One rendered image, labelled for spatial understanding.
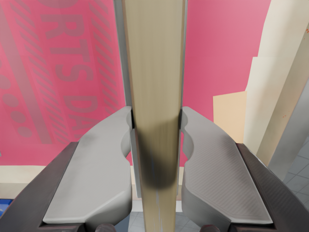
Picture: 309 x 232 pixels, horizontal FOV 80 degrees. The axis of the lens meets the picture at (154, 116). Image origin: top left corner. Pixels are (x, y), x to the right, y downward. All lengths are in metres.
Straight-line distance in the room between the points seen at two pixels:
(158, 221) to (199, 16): 0.22
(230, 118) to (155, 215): 0.19
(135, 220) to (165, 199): 2.35
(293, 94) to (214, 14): 0.15
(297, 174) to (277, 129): 1.94
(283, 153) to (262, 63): 0.14
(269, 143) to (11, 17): 0.39
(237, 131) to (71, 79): 0.27
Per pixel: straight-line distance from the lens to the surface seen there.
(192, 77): 0.27
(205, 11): 0.25
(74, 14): 0.26
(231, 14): 0.26
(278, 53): 0.30
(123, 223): 0.79
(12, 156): 0.43
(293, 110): 0.30
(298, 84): 0.30
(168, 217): 0.19
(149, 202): 0.17
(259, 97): 0.31
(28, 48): 0.30
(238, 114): 0.31
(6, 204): 0.46
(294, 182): 2.34
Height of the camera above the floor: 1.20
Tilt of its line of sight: 58 degrees down
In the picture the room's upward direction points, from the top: 179 degrees counter-clockwise
